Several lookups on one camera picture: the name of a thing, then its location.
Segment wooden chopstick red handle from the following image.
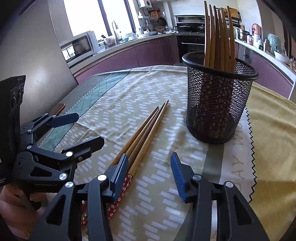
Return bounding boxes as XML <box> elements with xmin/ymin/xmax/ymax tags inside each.
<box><xmin>107</xmin><ymin>100</ymin><xmax>169</xmax><ymax>219</ymax></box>

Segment left hand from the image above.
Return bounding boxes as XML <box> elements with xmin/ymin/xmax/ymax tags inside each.
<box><xmin>1</xmin><ymin>184</ymin><xmax>45</xmax><ymax>240</ymax></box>

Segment white microwave oven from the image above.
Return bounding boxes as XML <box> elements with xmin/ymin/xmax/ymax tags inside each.
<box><xmin>60</xmin><ymin>31</ymin><xmax>99</xmax><ymax>67</ymax></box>

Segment purple kitchen cabinets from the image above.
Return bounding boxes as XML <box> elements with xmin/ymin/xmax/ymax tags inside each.
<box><xmin>70</xmin><ymin>34</ymin><xmax>295</xmax><ymax>99</ymax></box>

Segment patterned beige tablecloth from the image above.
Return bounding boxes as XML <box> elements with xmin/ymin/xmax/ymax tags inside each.
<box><xmin>39</xmin><ymin>65</ymin><xmax>255</xmax><ymax>240</ymax></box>

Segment teal appliance on counter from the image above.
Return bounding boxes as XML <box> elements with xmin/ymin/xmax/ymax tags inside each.
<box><xmin>267</xmin><ymin>33</ymin><xmax>287</xmax><ymax>56</ymax></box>

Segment steel pot on counter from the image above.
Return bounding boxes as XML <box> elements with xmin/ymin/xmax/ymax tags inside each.
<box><xmin>235</xmin><ymin>28</ymin><xmax>249</xmax><ymax>42</ymax></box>

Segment built-in black oven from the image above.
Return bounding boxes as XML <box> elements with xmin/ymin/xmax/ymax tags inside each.
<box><xmin>174</xmin><ymin>15</ymin><xmax>205</xmax><ymax>63</ymax></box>

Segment black mesh utensil holder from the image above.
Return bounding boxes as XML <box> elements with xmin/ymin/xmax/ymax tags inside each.
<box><xmin>182</xmin><ymin>51</ymin><xmax>258</xmax><ymax>144</ymax></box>

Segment yellow cloth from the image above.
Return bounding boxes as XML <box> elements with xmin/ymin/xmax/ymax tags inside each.
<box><xmin>247</xmin><ymin>83</ymin><xmax>295</xmax><ymax>240</ymax></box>

